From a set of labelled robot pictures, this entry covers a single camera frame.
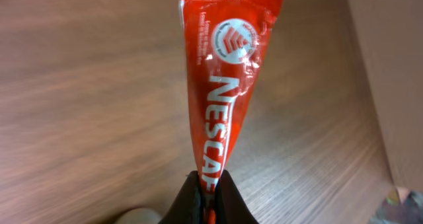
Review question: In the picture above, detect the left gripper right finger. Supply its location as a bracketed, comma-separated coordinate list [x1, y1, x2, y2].
[214, 170, 258, 224]

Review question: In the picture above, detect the red Nescafe sachet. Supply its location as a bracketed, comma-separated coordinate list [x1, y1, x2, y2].
[179, 0, 283, 223]

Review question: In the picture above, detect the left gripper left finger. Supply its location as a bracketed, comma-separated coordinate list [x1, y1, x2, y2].
[159, 171, 202, 224]

